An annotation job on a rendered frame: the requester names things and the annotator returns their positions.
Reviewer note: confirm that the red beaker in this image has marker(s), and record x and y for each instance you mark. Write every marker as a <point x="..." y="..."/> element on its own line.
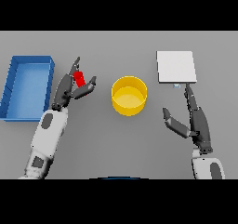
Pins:
<point x="80" y="79"/>

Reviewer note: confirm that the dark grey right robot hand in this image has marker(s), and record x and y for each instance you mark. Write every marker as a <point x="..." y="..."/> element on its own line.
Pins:
<point x="200" y="125"/>

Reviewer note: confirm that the pale square measuring scale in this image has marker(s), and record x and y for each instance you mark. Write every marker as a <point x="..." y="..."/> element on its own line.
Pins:
<point x="176" y="67"/>

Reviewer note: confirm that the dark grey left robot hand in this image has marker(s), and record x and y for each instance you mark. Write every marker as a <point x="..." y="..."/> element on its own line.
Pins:
<point x="64" y="89"/>

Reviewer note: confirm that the blue tray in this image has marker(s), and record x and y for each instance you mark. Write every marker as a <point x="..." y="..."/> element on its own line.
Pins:
<point x="27" y="88"/>

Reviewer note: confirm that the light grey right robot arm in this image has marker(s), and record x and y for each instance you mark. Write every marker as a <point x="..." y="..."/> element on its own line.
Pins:
<point x="207" y="168"/>

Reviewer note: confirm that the yellow bowl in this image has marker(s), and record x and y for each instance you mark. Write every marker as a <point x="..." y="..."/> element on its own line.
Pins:
<point x="129" y="95"/>

